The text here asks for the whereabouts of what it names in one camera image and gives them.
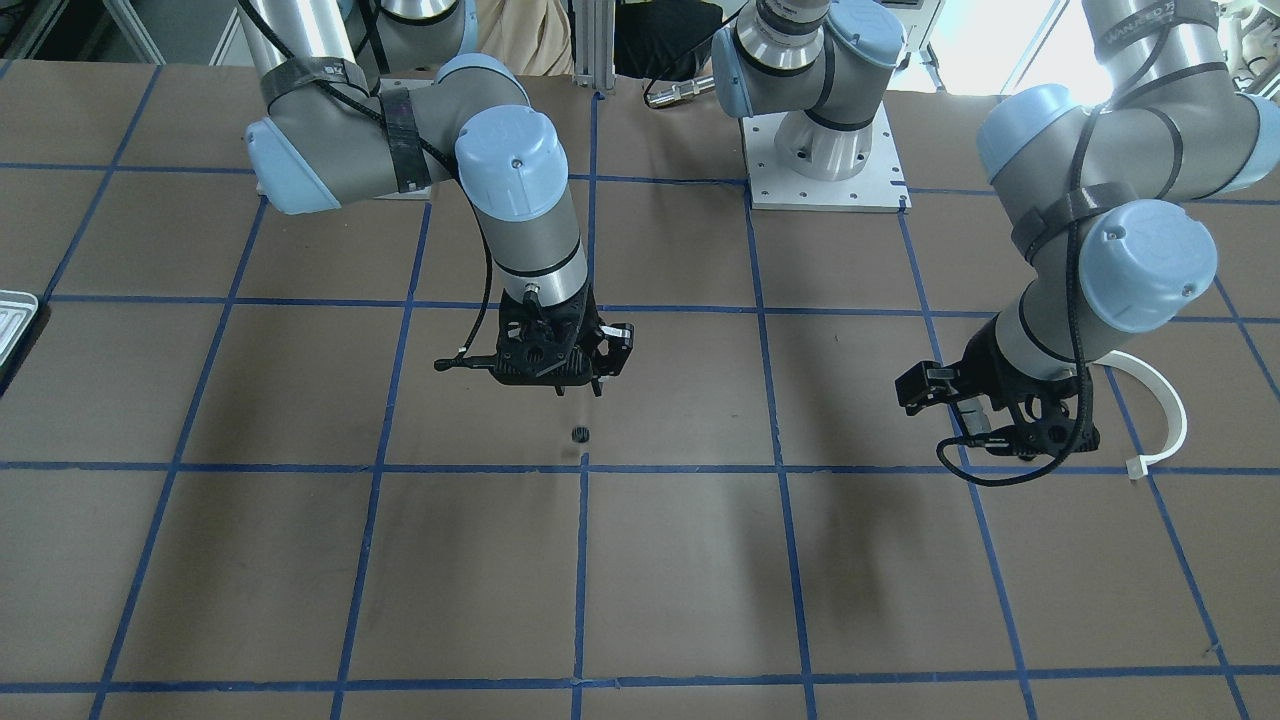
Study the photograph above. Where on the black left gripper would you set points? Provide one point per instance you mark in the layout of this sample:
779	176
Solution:
989	368

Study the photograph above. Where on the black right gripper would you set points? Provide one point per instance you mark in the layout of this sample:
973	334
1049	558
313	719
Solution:
613	345

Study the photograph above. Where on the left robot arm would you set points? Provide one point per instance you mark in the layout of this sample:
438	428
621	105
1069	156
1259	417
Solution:
1095	199

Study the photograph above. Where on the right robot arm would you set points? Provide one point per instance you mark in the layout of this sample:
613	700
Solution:
366	100

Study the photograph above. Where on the metal tray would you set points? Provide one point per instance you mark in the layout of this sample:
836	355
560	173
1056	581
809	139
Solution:
19	311

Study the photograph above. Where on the white curved plastic part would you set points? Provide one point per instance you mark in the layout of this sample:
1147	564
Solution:
1167	397

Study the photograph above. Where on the seated person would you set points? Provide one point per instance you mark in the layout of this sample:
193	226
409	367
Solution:
532	38

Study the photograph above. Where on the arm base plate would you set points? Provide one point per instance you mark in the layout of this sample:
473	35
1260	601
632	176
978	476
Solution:
795	165

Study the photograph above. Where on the silver cable connector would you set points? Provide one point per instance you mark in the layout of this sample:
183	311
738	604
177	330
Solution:
679	92

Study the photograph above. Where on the aluminium frame post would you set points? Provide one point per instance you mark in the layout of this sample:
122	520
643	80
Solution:
593	26

